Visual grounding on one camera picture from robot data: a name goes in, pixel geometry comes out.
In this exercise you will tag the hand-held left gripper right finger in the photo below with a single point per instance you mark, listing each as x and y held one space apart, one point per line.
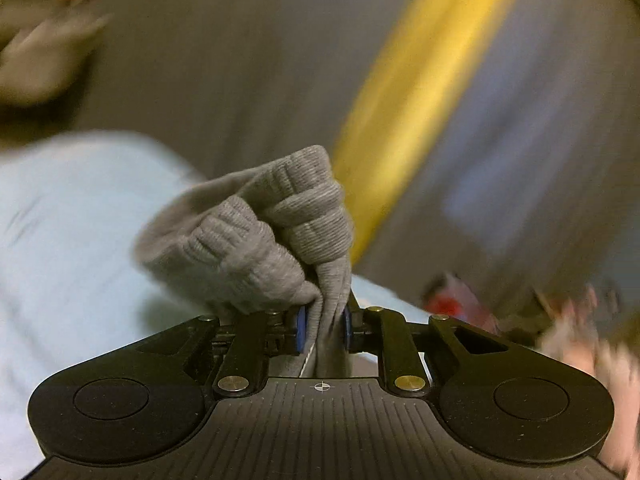
346 332

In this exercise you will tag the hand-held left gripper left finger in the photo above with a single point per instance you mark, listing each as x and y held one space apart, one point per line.
300 331

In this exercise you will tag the red object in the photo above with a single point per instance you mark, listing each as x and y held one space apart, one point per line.
450 304

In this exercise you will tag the light blue printed bed sheet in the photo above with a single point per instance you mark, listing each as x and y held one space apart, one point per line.
65 260

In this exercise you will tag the yellow curtain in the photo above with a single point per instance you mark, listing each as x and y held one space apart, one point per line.
415 90

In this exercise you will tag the pink soft object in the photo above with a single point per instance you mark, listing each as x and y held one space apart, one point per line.
600 365

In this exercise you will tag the grey curtain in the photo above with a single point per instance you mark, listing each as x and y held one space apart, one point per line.
525 135
225 60

